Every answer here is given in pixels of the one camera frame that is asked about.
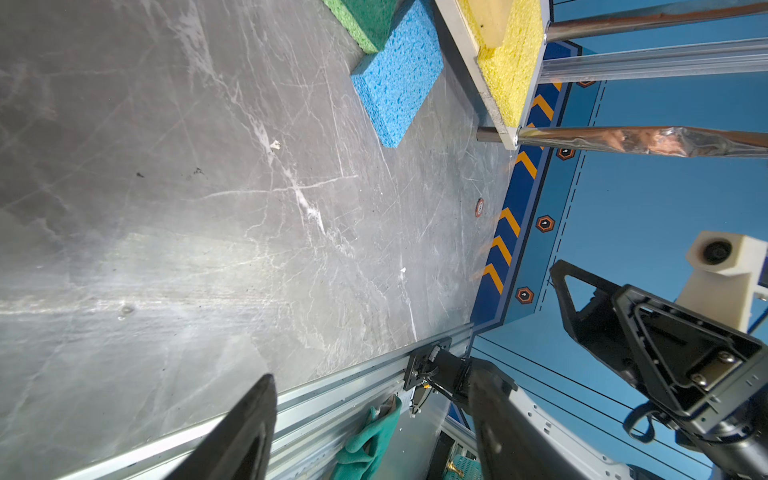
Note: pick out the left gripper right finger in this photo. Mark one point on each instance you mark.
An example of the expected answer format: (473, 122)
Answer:
(509, 446)

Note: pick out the yellow-green sponge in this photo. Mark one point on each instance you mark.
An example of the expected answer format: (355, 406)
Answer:
(491, 17)
(508, 70)

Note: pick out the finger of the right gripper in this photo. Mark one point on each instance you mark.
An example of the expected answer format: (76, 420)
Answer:
(595, 326)

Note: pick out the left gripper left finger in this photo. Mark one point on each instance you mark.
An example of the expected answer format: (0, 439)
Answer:
(239, 446)

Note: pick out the green rubber glove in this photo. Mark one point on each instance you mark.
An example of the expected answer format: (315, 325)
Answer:
(362, 454)

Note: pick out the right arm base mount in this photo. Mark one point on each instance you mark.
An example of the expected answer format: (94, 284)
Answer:
(433, 368)

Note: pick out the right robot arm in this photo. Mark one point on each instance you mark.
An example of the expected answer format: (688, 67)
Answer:
(737, 446)

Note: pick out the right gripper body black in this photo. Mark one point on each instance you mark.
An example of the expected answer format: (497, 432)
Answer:
(697, 372)

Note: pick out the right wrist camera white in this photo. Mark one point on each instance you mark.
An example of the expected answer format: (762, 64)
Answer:
(729, 273)

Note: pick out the green scouring sponge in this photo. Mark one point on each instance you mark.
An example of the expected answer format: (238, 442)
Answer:
(369, 22)

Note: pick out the white two-tier shelf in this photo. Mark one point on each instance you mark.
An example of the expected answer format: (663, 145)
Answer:
(702, 59)

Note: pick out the blue sponge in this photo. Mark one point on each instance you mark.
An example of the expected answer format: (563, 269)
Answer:
(394, 83)

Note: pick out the red round floor sticker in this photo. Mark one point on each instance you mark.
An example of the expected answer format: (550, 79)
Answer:
(479, 208)

